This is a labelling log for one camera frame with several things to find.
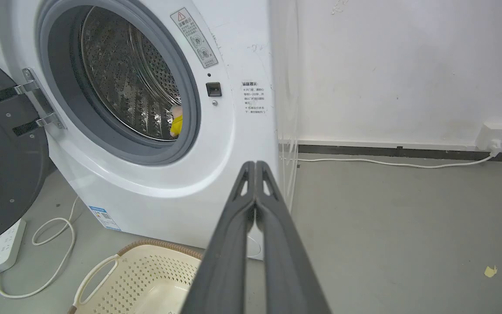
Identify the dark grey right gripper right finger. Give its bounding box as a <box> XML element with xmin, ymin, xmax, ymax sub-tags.
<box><xmin>255</xmin><ymin>161</ymin><xmax>332</xmax><ymax>314</ymax></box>

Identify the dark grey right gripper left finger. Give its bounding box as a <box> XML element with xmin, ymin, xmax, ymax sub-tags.
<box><xmin>180</xmin><ymin>161</ymin><xmax>257</xmax><ymax>314</ymax></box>

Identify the cream perforated laundry basket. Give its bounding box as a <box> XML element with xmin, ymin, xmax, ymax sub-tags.
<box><xmin>67</xmin><ymin>239</ymin><xmax>205</xmax><ymax>314</ymax></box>

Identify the white front-load washing machine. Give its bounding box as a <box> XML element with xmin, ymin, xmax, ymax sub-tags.
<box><xmin>0</xmin><ymin>0</ymin><xmax>298</xmax><ymax>261</ymax></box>

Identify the dark grey washing machine door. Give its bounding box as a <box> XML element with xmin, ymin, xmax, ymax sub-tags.
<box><xmin>0</xmin><ymin>41</ymin><xmax>56</xmax><ymax>252</ymax></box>

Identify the blue energy label sticker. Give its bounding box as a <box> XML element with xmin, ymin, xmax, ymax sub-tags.
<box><xmin>89</xmin><ymin>206</ymin><xmax>122</xmax><ymax>232</ymax></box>

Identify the yellow garment in drum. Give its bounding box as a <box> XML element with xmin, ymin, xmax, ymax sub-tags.
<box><xmin>169</xmin><ymin>105</ymin><xmax>183</xmax><ymax>139</ymax></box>

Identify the white power strip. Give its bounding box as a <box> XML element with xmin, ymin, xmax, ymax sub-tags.
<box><xmin>0</xmin><ymin>219</ymin><xmax>27</xmax><ymax>280</ymax></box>

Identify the warning label sticker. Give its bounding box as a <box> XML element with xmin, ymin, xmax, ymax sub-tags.
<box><xmin>170</xmin><ymin>7</ymin><xmax>219</xmax><ymax>69</ymax></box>

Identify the white cable along wall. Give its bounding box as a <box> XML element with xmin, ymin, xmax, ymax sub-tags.
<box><xmin>297</xmin><ymin>148</ymin><xmax>498</xmax><ymax>169</ymax></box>

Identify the white power strip cable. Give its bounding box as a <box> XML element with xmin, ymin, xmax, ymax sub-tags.
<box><xmin>0</xmin><ymin>196</ymin><xmax>80</xmax><ymax>299</ymax></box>

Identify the white wall socket adapter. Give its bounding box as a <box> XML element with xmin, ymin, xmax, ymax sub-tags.
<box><xmin>476</xmin><ymin>123</ymin><xmax>502</xmax><ymax>153</ymax></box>

